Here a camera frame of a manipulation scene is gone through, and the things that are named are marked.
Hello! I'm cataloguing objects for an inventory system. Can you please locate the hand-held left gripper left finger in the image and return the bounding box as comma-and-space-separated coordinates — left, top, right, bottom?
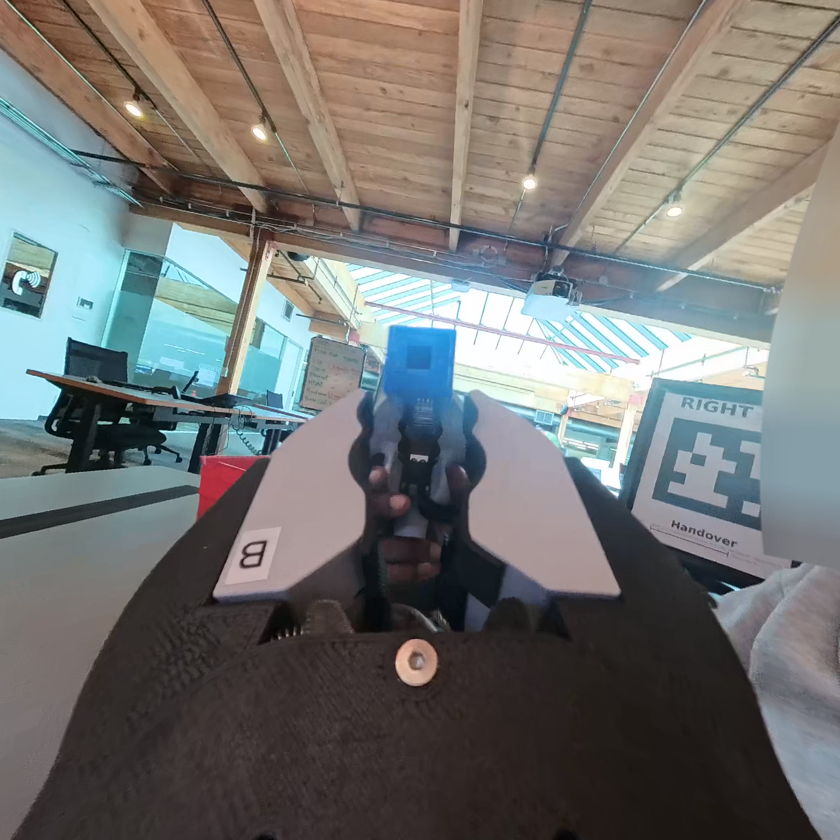
213, 389, 388, 632

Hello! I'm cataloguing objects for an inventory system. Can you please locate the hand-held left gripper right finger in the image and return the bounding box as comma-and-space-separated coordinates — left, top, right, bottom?
451, 390, 623, 630

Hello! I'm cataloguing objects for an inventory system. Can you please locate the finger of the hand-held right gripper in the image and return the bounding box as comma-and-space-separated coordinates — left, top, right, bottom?
437, 397, 465, 475
369, 394, 403, 475

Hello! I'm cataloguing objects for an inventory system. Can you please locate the long blue square bar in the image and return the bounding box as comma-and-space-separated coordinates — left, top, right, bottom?
385, 325, 458, 399

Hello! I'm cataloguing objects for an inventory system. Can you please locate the wooden office desk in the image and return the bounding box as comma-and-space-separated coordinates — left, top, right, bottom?
26, 369, 309, 475

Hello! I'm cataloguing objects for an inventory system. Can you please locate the person's right hand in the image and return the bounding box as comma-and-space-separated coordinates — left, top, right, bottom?
366, 465, 444, 586

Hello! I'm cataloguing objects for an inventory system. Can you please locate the whiteboard on stand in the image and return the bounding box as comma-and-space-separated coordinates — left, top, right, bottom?
298, 336, 368, 413

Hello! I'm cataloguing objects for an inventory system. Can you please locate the red plastic bin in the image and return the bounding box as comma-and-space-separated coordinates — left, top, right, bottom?
197, 455, 271, 521

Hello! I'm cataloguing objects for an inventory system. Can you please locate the black white marker sign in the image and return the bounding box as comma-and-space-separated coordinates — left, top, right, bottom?
620, 377, 793, 592

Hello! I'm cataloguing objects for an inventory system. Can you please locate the ceiling projector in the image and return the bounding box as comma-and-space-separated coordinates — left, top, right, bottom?
521, 270, 584, 321

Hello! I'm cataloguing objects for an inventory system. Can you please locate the wooden pillar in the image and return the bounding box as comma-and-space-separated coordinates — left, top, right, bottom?
220, 230, 277, 396

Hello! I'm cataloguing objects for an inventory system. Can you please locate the black office chair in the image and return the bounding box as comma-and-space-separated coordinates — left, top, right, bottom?
33, 338, 182, 477

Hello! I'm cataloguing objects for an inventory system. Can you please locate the wall logo sign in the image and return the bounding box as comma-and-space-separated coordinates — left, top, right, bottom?
0, 231, 59, 320

